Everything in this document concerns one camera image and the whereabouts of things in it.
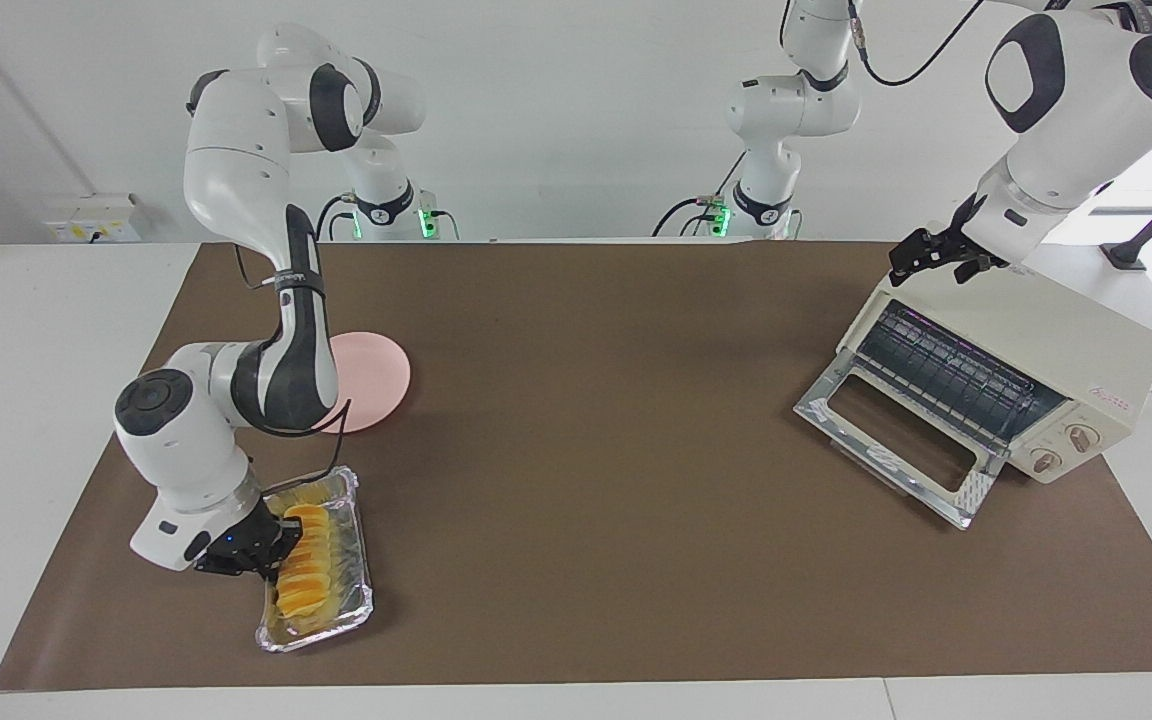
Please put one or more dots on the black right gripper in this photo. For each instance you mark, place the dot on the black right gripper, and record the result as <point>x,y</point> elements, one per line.
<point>251,535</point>

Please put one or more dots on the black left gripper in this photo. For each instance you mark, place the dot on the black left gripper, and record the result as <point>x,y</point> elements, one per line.
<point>946,245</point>

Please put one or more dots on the sliced orange bread loaf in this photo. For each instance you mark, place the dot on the sliced orange bread loaf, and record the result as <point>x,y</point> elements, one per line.
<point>306,570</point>

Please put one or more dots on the aluminium foil tray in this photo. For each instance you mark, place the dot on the aluminium foil tray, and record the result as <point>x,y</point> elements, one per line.
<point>351,600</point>

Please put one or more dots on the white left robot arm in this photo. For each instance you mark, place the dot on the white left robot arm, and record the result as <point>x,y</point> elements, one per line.
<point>1066,150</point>

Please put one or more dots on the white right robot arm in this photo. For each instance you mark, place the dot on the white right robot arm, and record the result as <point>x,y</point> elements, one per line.
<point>186,450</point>

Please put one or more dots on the cream white toaster oven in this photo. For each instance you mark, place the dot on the cream white toaster oven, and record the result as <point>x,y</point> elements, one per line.
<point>1036,330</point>

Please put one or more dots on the glass oven door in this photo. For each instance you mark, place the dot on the glass oven door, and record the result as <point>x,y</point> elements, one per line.
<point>836,415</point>

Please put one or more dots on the beige oven knob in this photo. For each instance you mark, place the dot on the beige oven knob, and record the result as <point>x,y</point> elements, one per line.
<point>1046,461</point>
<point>1081,438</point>

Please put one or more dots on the pink round plate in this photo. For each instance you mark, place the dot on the pink round plate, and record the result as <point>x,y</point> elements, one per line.
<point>376,380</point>

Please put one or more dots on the brown table mat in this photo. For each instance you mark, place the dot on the brown table mat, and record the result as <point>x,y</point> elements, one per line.
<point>586,560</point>

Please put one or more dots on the white wall socket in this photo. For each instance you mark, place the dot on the white wall socket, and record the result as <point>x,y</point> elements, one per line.
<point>86,220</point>

